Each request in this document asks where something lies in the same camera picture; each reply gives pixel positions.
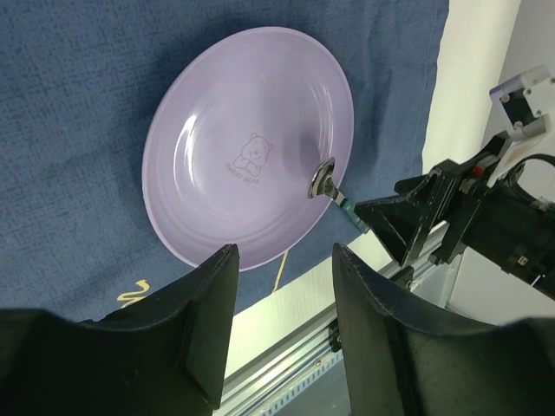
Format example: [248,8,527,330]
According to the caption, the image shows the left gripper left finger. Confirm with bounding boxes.
[1,244,239,415]

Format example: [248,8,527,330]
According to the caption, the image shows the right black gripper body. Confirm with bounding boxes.
[426,133,554,297]

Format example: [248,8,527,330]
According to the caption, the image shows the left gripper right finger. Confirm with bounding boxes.
[332,244,554,415]

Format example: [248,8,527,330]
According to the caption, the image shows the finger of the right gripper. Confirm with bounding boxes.
[355,173,442,267]

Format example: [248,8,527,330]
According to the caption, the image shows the spoon with green handle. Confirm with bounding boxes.
[307,158,369,234]

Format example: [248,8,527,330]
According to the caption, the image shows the blue fish-print cloth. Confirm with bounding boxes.
[1,1,449,321]

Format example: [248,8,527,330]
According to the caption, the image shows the purple plastic plate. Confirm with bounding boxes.
[141,27,355,270]

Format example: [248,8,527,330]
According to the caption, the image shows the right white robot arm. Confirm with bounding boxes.
[355,133,554,297]

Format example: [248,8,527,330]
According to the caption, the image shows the perforated cable duct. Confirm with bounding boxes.
[244,349,350,415]

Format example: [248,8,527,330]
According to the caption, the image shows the aluminium frame rail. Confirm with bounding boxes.
[220,216,460,416]

